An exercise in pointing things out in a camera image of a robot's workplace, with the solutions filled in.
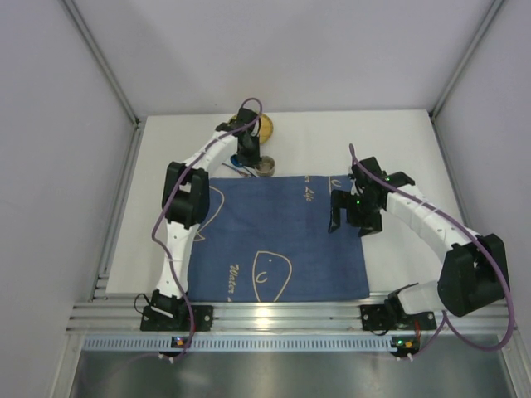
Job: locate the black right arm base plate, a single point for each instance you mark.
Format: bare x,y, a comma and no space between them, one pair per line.
388,316

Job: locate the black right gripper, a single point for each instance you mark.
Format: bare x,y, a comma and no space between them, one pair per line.
350,211

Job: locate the round yellow woven coaster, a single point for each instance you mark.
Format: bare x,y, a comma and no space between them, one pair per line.
265,132

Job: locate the perforated grey cable duct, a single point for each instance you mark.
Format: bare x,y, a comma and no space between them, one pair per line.
250,343

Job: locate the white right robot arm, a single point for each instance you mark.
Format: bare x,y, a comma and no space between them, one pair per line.
473,267

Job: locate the blue metallic spoon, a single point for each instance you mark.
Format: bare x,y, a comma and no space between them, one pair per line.
234,165

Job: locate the left aluminium corner post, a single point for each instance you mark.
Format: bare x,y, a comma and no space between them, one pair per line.
80,24

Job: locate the speckled ceramic cup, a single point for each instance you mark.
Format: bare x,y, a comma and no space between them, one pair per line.
265,167

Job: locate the aluminium corner post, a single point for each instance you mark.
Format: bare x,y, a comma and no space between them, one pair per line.
80,24
479,34

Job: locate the blue cloth placemat with fish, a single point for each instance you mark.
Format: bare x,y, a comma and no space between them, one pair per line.
267,240

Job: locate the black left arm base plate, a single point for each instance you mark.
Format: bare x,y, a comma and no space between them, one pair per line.
171,314

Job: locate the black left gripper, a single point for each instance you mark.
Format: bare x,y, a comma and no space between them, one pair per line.
249,153

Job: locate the right aluminium corner post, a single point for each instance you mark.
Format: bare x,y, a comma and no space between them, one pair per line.
479,34

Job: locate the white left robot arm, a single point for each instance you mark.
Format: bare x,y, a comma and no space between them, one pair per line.
186,201

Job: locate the aluminium front rail frame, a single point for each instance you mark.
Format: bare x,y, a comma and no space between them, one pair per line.
117,314

